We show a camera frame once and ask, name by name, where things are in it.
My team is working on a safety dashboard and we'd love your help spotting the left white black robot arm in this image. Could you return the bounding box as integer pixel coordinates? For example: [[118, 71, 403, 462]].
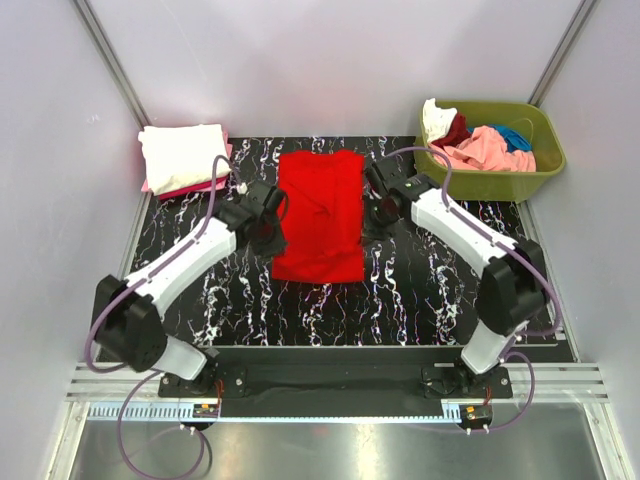
[[85, 180, 289, 396]]

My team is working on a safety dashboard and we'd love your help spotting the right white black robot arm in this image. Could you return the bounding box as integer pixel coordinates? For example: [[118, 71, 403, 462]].
[[362, 158, 551, 397]]

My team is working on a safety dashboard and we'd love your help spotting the white cloth in bin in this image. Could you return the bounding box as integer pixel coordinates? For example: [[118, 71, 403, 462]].
[[422, 98, 458, 143]]

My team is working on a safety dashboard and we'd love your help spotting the dark red t shirt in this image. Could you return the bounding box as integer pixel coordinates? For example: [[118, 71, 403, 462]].
[[431, 113, 471, 148]]

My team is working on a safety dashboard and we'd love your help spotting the folded white t shirt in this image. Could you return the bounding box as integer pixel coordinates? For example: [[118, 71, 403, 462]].
[[138, 124, 231, 196]]

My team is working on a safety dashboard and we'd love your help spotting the light pink t shirt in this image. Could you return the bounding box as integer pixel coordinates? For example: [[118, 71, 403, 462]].
[[429, 126, 537, 173]]

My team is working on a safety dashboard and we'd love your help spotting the blue t shirt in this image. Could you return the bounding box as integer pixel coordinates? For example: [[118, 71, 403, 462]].
[[489, 124, 532, 153]]

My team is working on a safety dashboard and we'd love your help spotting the olive green plastic bin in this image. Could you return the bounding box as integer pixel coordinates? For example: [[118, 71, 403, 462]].
[[414, 98, 566, 203]]

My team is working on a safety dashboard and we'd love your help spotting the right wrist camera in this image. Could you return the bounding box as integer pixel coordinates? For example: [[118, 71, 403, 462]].
[[365, 159, 415, 196]]

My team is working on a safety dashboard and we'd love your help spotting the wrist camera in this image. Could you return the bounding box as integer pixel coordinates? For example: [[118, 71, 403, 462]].
[[246, 180, 287, 216], [365, 159, 415, 196]]

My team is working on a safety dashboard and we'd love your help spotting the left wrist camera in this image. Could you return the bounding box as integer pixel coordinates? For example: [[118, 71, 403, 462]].
[[246, 180, 287, 216]]

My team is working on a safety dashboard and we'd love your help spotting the aluminium frame rail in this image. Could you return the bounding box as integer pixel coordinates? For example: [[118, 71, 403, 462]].
[[63, 363, 609, 403]]

